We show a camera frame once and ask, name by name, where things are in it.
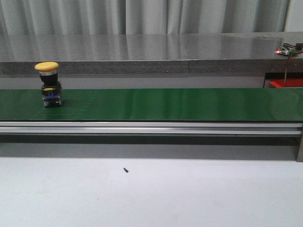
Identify grey stone counter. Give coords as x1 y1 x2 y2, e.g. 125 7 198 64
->
0 32 303 89

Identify yellow mushroom push button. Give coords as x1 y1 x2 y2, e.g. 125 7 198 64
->
35 61 63 107

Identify green conveyor belt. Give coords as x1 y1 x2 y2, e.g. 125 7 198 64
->
0 88 303 122

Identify small green circuit board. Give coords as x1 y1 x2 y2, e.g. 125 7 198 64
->
275 48 298 56

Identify red plastic bin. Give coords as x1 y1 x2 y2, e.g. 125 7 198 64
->
270 79 303 88

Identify white curtain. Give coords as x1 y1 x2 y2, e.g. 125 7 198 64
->
0 0 289 35

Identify aluminium conveyor frame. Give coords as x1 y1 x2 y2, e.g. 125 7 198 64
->
0 121 303 162

